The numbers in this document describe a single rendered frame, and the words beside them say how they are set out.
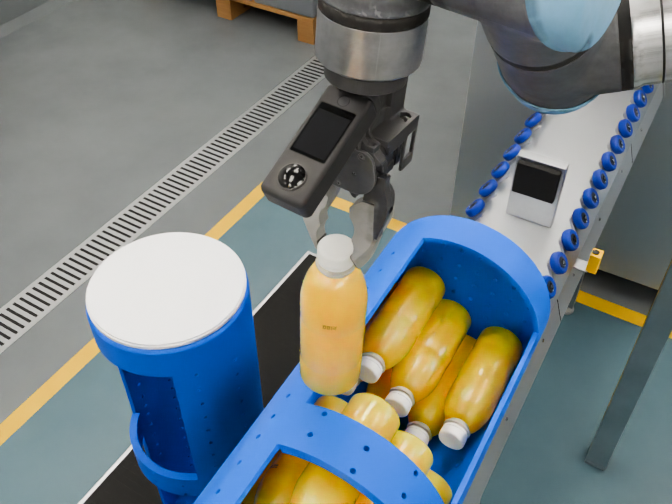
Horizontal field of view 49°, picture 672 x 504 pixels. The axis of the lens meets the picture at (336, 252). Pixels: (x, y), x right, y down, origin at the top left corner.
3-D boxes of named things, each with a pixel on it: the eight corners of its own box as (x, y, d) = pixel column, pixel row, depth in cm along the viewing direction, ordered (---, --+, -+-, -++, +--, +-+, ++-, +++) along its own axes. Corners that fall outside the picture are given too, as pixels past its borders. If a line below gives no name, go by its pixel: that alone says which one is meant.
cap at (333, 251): (319, 246, 77) (319, 234, 76) (356, 250, 77) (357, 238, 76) (314, 273, 74) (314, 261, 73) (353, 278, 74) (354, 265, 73)
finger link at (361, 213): (405, 249, 77) (403, 171, 71) (378, 281, 73) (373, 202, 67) (379, 242, 78) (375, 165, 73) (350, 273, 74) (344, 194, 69)
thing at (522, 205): (553, 221, 159) (569, 163, 148) (547, 232, 156) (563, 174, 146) (509, 206, 162) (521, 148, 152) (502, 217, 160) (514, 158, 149)
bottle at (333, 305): (304, 343, 91) (306, 233, 78) (362, 350, 91) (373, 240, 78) (295, 391, 86) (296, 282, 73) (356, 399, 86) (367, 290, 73)
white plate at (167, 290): (137, 217, 143) (138, 222, 144) (52, 321, 124) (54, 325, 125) (270, 250, 137) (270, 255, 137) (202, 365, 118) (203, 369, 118)
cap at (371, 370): (383, 358, 106) (377, 367, 105) (385, 376, 109) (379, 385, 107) (359, 350, 108) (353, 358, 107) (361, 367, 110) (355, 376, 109)
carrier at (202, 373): (196, 459, 205) (143, 556, 185) (137, 220, 144) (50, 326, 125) (292, 491, 198) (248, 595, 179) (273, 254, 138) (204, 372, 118)
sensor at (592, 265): (599, 267, 153) (604, 249, 150) (595, 275, 151) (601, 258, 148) (562, 254, 156) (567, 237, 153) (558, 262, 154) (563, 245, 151)
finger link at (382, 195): (396, 236, 70) (394, 154, 65) (389, 245, 69) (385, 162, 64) (353, 224, 73) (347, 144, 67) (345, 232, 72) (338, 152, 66)
